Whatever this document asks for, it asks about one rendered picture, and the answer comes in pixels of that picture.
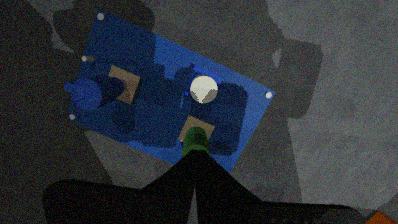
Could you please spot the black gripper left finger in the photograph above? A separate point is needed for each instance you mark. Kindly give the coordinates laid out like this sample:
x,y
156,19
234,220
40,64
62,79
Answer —
x,y
165,200

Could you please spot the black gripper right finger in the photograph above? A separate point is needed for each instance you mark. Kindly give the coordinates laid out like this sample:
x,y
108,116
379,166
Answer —
x,y
223,200

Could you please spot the blue circuit board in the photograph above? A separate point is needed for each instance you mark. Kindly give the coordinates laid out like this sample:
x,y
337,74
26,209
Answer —
x,y
161,98

